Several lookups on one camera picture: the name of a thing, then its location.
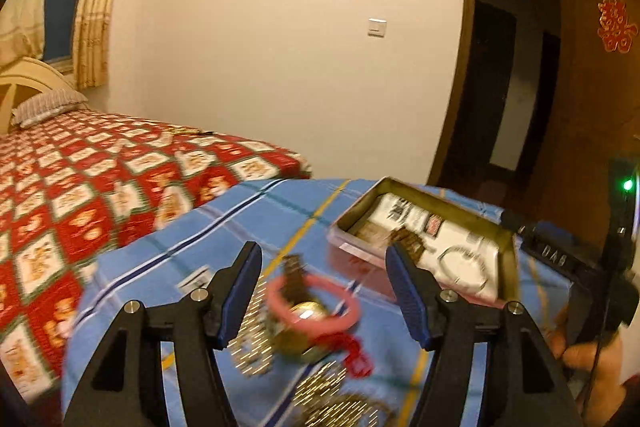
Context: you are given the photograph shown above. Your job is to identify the blue plaid towel cloth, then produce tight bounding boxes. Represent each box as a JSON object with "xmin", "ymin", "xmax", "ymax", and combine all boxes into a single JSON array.
[{"xmin": 62, "ymin": 179, "xmax": 570, "ymax": 426}]

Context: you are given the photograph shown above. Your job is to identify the red double happiness decoration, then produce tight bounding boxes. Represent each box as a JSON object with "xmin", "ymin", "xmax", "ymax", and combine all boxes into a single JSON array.
[{"xmin": 598, "ymin": 0, "xmax": 639, "ymax": 54}]

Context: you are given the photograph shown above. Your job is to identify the person's right hand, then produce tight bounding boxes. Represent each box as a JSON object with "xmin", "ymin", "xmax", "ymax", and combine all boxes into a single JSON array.
[{"xmin": 547, "ymin": 307, "xmax": 627, "ymax": 426}]

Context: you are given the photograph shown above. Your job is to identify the dark wooden door frame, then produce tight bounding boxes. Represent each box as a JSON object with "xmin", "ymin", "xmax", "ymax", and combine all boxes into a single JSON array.
[{"xmin": 426, "ymin": 0, "xmax": 574, "ymax": 186}]

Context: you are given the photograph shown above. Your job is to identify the pink bangle bracelet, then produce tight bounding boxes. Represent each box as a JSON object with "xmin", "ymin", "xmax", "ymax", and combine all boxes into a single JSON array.
[{"xmin": 264, "ymin": 274, "xmax": 362, "ymax": 339}]

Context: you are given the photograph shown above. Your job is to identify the silver bead necklace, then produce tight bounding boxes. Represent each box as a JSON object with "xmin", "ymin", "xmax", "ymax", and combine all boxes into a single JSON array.
[{"xmin": 226, "ymin": 273, "xmax": 396, "ymax": 427}]

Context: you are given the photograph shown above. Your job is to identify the beige left curtain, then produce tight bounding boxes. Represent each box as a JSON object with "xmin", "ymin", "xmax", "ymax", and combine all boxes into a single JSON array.
[{"xmin": 0, "ymin": 0, "xmax": 44, "ymax": 67}]

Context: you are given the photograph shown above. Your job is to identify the pink metal tin box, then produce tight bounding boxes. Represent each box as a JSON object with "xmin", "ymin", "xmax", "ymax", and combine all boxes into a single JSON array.
[{"xmin": 328, "ymin": 178, "xmax": 520, "ymax": 307}]

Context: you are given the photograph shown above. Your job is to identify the white wall light switch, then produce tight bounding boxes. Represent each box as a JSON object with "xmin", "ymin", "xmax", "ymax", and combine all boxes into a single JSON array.
[{"xmin": 368, "ymin": 18, "xmax": 387, "ymax": 38}]

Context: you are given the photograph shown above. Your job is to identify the brown wooden door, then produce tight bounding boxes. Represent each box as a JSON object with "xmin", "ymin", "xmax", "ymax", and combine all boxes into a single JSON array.
[{"xmin": 511, "ymin": 0, "xmax": 639, "ymax": 246}]

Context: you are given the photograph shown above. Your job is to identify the small items on bed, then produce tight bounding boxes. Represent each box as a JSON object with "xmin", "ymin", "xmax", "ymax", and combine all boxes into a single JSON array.
[{"xmin": 170, "ymin": 127, "xmax": 216, "ymax": 136}]

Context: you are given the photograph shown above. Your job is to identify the cream wooden headboard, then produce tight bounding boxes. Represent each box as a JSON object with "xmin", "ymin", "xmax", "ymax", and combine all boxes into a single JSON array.
[{"xmin": 0, "ymin": 57, "xmax": 73, "ymax": 135}]

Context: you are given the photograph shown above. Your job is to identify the striped pillow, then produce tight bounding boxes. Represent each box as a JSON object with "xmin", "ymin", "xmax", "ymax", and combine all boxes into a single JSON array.
[{"xmin": 11, "ymin": 89, "xmax": 88, "ymax": 129}]

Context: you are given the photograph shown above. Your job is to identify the gold watch brown strap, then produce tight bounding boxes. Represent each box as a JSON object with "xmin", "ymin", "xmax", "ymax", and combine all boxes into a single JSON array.
[{"xmin": 271, "ymin": 255, "xmax": 334, "ymax": 358}]

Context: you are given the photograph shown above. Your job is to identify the red knotted cord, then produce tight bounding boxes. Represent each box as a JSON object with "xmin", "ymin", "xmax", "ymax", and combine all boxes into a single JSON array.
[{"xmin": 314, "ymin": 330, "xmax": 376, "ymax": 379}]

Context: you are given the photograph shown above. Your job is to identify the red bear patterned bedspread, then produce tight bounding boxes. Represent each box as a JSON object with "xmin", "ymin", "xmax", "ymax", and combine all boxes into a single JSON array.
[{"xmin": 1, "ymin": 110, "xmax": 311, "ymax": 402}]

